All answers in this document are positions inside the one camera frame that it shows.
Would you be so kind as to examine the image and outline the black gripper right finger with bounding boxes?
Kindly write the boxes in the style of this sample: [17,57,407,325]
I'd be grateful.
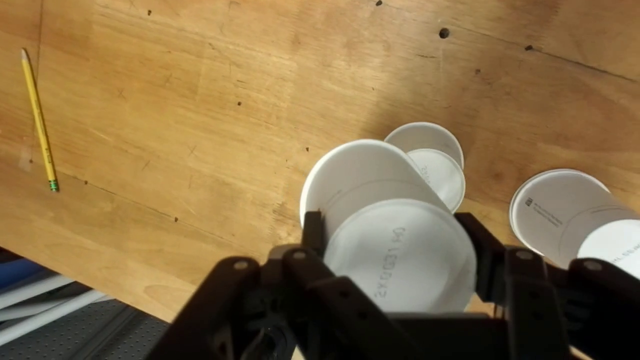
[458,212,640,360]

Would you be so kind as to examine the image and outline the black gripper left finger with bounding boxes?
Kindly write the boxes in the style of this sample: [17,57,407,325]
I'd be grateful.
[146,208,401,360]

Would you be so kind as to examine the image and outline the white paper cup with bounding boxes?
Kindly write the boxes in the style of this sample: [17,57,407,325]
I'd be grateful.
[384,120,467,216]
[297,138,479,317]
[508,167,640,280]

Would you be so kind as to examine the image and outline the white plastic pipe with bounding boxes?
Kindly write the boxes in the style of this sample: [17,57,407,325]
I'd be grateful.
[0,272,75,313]
[0,289,116,349]

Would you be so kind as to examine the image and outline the yellow pencil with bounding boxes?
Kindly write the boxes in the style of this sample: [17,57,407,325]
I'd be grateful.
[17,47,62,195]

